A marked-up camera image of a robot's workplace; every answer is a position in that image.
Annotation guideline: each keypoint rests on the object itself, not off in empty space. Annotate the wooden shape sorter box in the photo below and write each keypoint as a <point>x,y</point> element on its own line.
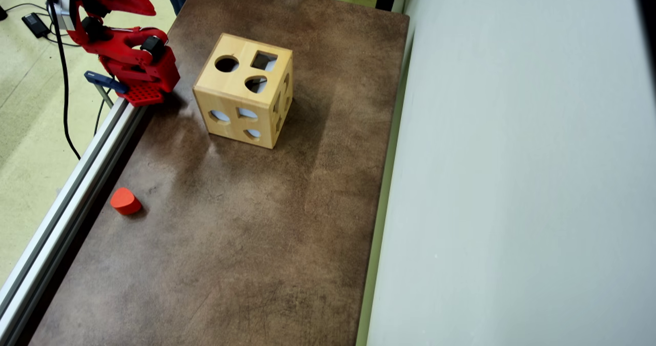
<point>241,92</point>

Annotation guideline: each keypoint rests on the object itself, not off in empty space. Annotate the black power adapter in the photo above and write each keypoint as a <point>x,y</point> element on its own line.
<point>36,24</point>

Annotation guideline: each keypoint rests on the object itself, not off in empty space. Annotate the blue clamp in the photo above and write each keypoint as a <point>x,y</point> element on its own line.
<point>105,81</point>

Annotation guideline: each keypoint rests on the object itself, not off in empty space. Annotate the small black floor object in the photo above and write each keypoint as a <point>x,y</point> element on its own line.
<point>2,13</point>

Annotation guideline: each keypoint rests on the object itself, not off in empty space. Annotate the red rounded triangle block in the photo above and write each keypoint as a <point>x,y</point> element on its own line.
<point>125,201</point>

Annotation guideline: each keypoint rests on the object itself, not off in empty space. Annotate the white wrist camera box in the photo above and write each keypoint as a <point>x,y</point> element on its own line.
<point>62,7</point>

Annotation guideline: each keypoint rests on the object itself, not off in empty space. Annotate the aluminium profile rail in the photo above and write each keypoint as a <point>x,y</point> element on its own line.
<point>66,202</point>

